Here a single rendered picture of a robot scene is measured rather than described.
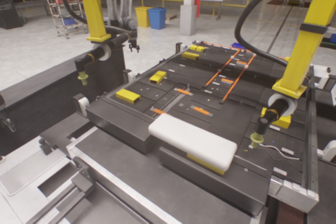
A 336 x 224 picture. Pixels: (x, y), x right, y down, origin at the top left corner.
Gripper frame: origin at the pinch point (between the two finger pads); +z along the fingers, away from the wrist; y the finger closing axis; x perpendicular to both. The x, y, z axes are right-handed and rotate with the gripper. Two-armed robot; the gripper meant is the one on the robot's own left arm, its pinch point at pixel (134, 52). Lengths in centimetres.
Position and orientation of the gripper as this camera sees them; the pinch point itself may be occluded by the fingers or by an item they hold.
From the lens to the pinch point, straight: 239.0
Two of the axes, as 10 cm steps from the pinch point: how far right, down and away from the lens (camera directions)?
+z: 0.0, 8.2, 5.7
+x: -4.2, 5.2, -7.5
